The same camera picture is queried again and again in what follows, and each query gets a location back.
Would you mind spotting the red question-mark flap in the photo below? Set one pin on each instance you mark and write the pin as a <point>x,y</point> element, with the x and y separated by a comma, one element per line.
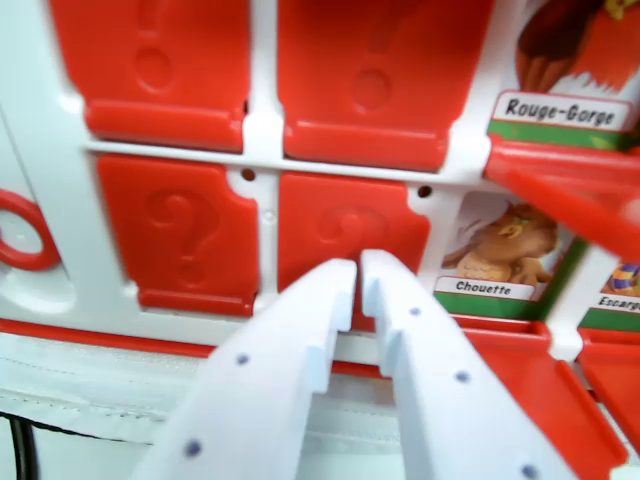
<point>615,370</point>
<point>310,240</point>
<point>370,75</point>
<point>175,235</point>
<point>575,195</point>
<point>520,390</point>
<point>150,65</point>

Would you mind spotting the white base sheet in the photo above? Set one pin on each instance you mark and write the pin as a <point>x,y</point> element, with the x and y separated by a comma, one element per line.
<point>75,380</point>

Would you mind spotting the Escargot picture card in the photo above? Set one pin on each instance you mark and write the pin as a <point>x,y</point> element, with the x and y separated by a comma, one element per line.
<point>620,295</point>

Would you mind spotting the Chouette picture card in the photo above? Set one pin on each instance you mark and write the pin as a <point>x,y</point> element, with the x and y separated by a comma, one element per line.
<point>505,250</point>

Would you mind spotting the red and white game board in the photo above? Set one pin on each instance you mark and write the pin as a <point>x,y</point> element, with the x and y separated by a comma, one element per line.
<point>262,150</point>

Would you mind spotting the Rouge-Gorge picture card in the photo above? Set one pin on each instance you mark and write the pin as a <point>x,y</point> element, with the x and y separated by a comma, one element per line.
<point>555,50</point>

